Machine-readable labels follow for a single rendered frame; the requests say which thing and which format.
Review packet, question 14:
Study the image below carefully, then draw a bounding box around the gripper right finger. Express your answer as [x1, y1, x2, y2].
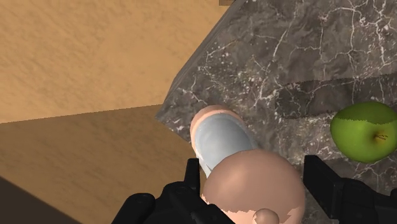
[303, 155, 397, 224]

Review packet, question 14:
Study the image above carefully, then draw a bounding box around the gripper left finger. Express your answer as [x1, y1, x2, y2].
[111, 157, 234, 224]

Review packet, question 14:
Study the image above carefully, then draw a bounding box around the green apple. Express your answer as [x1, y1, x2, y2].
[330, 101, 397, 164]

